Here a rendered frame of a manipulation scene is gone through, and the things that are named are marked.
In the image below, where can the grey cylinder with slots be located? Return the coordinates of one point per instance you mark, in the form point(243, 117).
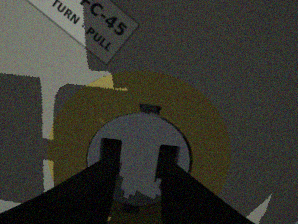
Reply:
point(143, 142)

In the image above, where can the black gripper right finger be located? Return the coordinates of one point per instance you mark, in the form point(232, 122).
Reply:
point(185, 201)

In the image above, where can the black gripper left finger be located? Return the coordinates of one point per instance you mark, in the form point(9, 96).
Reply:
point(84, 198)

